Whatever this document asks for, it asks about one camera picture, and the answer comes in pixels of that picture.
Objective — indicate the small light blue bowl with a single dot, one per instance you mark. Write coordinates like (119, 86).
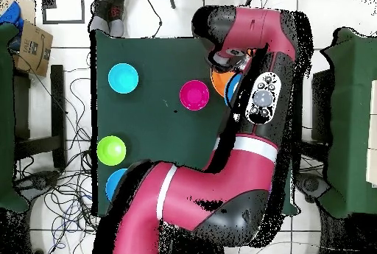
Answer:
(123, 78)

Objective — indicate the black bench frame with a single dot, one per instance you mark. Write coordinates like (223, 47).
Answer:
(57, 103)

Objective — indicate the dark green tablecloth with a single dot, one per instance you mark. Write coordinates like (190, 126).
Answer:
(153, 130)

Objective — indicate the green covered side table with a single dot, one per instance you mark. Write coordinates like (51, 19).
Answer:
(6, 118)
(353, 118)

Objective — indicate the large orange bowl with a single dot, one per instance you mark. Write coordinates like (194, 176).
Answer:
(219, 84)

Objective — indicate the small red bowl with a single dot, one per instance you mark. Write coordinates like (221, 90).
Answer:
(194, 95)

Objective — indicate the small green bowl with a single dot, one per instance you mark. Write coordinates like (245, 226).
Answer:
(111, 151)

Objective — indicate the dark gray stand base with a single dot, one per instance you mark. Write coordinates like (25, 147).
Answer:
(312, 184)

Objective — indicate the cardboard box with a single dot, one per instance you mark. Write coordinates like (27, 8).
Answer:
(34, 50)

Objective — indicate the person's right foot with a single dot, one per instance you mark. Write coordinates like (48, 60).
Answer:
(98, 25)

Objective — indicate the person's foot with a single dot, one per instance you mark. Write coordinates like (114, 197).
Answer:
(117, 28)
(98, 25)

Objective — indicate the blue cloth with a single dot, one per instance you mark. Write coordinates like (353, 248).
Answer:
(13, 15)

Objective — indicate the black stand base with knob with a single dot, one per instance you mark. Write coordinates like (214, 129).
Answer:
(38, 181)

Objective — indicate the black square floor frame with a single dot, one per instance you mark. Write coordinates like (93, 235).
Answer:
(48, 0)

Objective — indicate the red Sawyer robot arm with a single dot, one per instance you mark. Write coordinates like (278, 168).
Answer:
(235, 177)

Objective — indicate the black side frame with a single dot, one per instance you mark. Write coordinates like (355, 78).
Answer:
(321, 103)

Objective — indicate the person's left foot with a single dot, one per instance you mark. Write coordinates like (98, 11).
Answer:
(117, 28)

